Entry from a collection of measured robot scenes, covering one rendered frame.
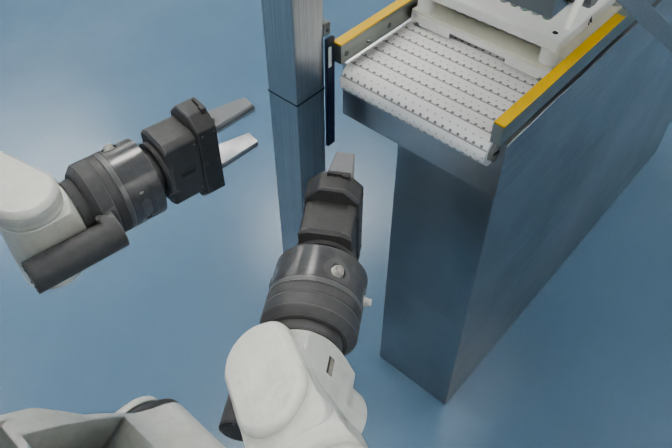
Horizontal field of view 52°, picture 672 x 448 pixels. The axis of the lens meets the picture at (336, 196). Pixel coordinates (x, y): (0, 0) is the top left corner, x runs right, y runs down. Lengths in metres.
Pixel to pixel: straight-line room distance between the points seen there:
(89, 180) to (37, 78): 2.07
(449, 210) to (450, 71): 0.30
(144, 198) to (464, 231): 0.67
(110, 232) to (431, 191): 0.68
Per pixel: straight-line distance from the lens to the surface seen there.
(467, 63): 1.06
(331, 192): 0.65
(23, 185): 0.72
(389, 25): 1.09
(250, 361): 0.56
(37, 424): 0.87
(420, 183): 1.25
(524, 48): 1.06
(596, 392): 1.83
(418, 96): 0.98
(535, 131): 1.01
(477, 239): 1.24
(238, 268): 1.95
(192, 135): 0.75
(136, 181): 0.73
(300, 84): 1.00
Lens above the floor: 1.52
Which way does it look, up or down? 46 degrees down
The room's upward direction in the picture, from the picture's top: straight up
